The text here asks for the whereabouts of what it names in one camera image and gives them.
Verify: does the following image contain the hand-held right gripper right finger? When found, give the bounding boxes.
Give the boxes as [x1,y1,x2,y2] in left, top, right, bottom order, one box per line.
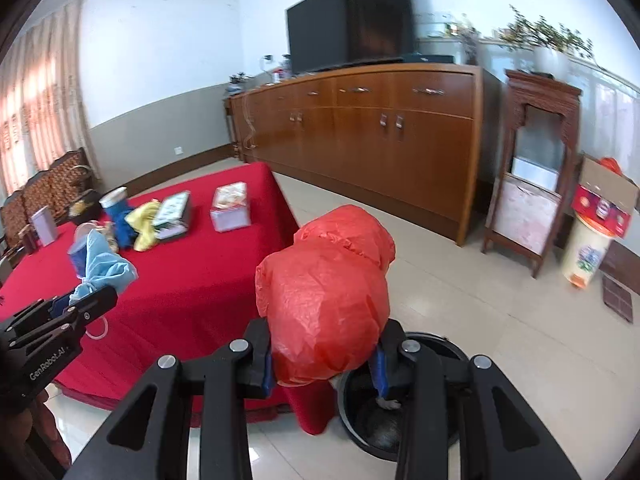
[371,319,583,480]

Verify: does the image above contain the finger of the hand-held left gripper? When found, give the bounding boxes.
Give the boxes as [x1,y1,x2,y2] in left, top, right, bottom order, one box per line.
[0,293,72,342]
[7,286,120,357]

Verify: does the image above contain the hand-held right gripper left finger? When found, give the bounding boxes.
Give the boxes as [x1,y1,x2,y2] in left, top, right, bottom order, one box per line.
[70,316,276,480]

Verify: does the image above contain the light blue plastic bag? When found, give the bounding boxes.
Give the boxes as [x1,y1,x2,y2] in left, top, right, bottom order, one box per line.
[70,232,139,306]

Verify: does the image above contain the black trash bin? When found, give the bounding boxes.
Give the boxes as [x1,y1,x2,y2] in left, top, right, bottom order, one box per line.
[336,331,473,461]

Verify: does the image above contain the blue knitted cloth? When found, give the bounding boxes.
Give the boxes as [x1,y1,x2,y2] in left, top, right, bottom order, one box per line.
[102,201,136,252]

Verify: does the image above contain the red plastic bag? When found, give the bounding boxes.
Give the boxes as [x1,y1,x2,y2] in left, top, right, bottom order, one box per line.
[255,204,397,388]

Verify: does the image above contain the person's left forearm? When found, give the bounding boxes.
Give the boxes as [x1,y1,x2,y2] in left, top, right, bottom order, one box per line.
[27,389,74,472]

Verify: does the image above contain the blue paper cup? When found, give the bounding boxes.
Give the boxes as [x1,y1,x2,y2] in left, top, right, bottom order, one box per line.
[67,232,101,279]

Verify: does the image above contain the lavender box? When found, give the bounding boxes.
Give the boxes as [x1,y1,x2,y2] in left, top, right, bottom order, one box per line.
[29,205,57,248]

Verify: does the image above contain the woven wooden chair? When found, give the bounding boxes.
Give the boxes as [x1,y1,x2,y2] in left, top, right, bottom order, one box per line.
[59,147,102,217]
[22,170,67,227]
[0,192,27,282]

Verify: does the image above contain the yellow cloth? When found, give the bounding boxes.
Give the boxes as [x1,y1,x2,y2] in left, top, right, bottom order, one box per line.
[125,201,164,252]

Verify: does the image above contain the dark open box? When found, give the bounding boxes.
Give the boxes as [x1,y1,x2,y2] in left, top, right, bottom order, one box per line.
[69,189,104,226]

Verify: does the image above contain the white-rimmed cup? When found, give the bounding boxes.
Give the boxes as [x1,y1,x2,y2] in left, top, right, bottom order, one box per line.
[99,186,129,211]

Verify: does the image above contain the table with red tablecloth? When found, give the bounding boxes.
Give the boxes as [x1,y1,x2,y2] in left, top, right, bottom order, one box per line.
[0,161,341,436]

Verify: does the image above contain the pale tissue box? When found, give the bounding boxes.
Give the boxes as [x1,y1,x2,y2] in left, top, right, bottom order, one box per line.
[210,181,251,234]

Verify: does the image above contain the patterned curtain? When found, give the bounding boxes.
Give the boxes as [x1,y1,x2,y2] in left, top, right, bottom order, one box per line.
[0,0,92,202]

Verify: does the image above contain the pink marbled board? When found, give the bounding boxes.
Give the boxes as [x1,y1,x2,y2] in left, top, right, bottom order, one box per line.
[492,172,561,257]

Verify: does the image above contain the white flowered bin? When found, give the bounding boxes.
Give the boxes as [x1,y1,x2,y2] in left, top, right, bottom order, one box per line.
[560,210,614,290]

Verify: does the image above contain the wooden sideboard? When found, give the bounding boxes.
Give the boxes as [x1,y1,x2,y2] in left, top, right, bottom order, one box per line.
[223,62,501,247]

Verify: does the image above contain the brown floor mat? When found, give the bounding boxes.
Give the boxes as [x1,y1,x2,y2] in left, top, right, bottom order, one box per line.
[601,274,636,324]

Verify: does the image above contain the white panel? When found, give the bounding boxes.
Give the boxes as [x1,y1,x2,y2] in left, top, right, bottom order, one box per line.
[511,156,561,192]

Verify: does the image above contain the red printed cardboard box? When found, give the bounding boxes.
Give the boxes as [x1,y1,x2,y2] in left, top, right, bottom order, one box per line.
[571,155,634,239]

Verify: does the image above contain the black set-top box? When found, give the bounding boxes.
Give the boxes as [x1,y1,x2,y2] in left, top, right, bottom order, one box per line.
[402,51,456,65]

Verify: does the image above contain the carved wooden stand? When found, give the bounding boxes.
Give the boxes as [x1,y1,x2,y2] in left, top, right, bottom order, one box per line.
[481,69,584,280]

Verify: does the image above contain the black flat television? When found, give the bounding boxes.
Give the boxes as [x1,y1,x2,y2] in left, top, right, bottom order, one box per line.
[285,0,416,76]

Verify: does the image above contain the potted plant in white pot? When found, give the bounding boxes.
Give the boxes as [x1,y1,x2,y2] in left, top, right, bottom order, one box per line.
[492,5,609,79]

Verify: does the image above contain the white hanging cable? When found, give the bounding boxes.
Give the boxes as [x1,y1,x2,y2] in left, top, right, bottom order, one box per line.
[242,94,257,150]

